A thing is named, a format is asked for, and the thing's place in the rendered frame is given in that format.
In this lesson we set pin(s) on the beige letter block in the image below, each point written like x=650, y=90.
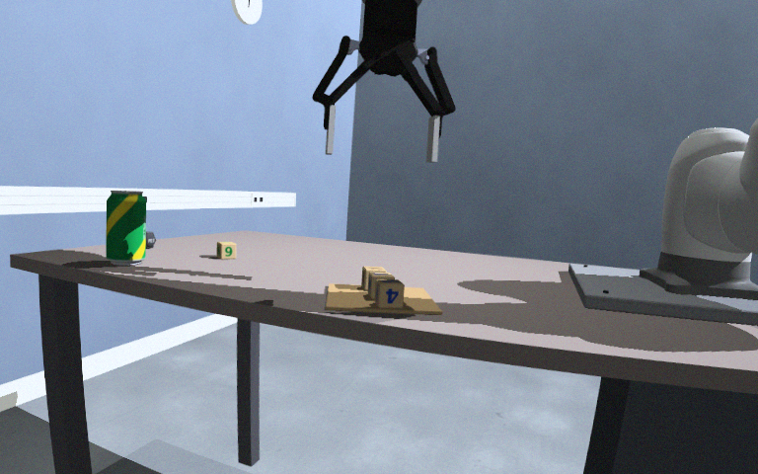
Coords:
x=365, y=274
x=389, y=293
x=372, y=280
x=226, y=250

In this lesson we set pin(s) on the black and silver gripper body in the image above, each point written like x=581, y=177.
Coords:
x=392, y=23

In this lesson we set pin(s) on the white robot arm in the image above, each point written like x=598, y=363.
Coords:
x=710, y=215

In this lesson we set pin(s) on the green and yellow drink can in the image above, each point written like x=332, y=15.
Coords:
x=126, y=228

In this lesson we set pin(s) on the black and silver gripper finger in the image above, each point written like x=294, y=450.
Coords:
x=347, y=47
x=428, y=57

